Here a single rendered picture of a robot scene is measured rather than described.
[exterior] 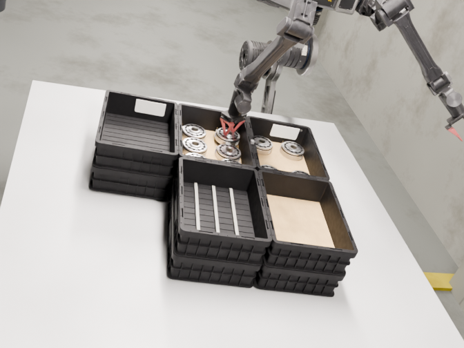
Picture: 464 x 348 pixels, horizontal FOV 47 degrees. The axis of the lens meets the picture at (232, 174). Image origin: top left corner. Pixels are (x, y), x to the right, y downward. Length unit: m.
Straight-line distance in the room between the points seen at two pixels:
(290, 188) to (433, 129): 2.14
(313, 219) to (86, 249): 0.83
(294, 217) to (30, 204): 0.95
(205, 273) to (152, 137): 0.68
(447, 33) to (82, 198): 2.92
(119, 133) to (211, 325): 0.89
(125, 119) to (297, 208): 0.81
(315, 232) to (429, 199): 2.10
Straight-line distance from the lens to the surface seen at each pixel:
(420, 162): 4.14
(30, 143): 2.31
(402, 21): 2.07
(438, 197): 3.93
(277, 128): 2.39
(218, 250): 1.73
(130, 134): 2.20
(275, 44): 1.96
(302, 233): 1.96
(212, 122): 2.34
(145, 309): 1.72
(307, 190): 2.10
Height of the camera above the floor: 2.02
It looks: 34 degrees down
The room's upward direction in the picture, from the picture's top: 18 degrees clockwise
